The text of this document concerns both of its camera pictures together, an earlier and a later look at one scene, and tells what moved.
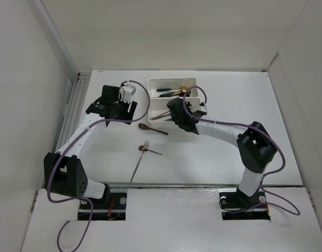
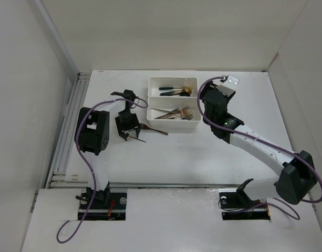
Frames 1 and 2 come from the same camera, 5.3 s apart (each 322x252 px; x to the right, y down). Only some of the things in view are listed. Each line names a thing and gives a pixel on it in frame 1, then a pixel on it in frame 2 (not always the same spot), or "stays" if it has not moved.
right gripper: x=188 y=105 to x=209 y=86
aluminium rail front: x=170 y=185 stays
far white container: x=172 y=87 stays
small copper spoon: x=141 y=148 to x=139 y=139
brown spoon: x=145 y=126 stays
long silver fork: x=146 y=145 to x=173 y=111
